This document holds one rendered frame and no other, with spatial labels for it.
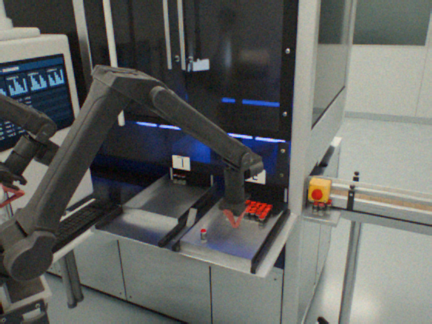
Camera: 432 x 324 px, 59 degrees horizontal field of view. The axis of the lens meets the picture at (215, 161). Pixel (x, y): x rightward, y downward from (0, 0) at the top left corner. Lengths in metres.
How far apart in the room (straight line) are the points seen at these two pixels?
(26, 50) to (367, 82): 5.04
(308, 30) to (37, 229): 0.99
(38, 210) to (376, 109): 5.63
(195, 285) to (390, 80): 4.65
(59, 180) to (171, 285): 1.42
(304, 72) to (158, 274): 1.28
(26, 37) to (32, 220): 1.03
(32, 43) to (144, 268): 1.21
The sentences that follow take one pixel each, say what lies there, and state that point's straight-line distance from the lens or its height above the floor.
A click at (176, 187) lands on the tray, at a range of 1.75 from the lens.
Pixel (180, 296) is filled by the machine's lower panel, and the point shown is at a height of 0.26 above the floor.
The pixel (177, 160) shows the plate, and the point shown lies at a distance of 1.66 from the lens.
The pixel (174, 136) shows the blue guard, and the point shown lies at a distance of 1.62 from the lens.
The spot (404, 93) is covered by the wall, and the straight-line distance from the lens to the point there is 6.03.
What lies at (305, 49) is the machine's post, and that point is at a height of 1.51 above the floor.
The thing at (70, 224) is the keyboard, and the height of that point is 0.83.
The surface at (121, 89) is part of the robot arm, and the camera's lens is 0.71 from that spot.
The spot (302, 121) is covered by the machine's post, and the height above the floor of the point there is 1.26.
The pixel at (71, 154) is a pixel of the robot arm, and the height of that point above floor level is 1.41.
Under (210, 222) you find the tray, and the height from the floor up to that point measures 0.88.
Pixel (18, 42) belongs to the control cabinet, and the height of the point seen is 1.54.
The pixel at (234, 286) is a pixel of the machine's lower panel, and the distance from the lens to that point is 1.87.
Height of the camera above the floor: 1.66
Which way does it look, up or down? 23 degrees down
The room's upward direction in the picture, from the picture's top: 2 degrees counter-clockwise
